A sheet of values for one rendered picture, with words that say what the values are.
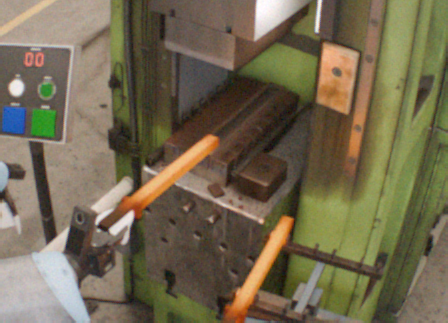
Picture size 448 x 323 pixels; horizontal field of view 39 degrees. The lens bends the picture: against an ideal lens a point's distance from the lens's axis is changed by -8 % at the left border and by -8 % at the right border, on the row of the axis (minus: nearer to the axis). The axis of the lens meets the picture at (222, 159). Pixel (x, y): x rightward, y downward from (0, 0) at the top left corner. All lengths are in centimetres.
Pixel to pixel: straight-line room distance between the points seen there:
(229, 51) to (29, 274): 87
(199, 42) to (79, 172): 182
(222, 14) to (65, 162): 200
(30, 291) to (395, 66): 102
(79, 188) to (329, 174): 170
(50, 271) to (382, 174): 105
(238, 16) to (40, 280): 86
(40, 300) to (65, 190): 236
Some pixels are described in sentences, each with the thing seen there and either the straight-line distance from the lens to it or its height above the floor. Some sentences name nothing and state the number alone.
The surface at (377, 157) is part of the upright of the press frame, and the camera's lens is 173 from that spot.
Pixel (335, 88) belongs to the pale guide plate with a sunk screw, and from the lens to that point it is 165.
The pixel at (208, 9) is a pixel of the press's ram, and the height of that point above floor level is 141.
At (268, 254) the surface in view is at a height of 95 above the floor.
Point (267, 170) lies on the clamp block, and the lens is 179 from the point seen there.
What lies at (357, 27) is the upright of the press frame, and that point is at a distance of 158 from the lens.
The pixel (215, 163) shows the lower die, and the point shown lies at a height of 98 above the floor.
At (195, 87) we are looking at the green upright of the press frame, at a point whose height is 101.
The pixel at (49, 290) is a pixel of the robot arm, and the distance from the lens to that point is 92.
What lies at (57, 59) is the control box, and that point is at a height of 117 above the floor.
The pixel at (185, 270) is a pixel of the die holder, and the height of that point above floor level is 59.
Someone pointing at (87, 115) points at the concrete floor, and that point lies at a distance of 376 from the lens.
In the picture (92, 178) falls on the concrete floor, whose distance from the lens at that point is 331.
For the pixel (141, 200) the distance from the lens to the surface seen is 143.
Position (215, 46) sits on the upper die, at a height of 132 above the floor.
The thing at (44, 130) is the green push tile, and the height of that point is 99.
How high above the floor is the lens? 208
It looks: 38 degrees down
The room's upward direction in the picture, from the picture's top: 3 degrees clockwise
